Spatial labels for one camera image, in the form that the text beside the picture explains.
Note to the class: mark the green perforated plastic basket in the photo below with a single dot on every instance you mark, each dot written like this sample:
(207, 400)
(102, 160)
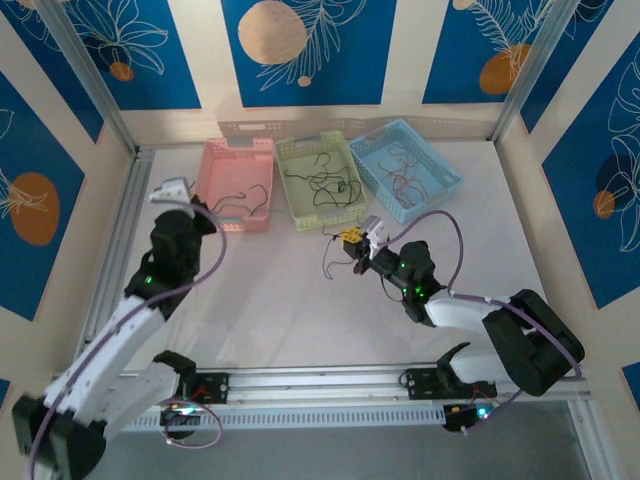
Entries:
(300, 200)

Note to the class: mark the blue perforated plastic basket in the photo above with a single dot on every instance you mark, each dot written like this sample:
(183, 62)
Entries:
(435, 165)

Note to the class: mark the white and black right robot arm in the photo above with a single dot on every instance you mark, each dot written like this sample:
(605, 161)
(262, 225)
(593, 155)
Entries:
(465, 312)

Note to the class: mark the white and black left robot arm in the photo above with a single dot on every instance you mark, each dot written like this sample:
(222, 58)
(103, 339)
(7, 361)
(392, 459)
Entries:
(110, 345)

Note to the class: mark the pink perforated plastic basket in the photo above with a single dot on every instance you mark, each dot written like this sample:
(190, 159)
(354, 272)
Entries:
(232, 170)

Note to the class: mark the black controller board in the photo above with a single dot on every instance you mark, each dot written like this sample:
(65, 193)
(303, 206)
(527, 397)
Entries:
(172, 415)
(457, 420)

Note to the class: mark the aluminium side rail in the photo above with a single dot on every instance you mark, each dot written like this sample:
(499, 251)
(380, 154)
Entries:
(132, 175)

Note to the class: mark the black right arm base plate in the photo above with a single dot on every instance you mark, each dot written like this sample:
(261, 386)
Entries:
(417, 382)

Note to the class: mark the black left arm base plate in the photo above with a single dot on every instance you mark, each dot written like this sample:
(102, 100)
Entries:
(215, 387)

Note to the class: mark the aluminium frame rail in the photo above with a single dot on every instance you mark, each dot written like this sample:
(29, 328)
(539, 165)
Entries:
(325, 382)

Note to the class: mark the aluminium frame post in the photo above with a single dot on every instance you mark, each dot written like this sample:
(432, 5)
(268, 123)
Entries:
(530, 70)
(95, 85)

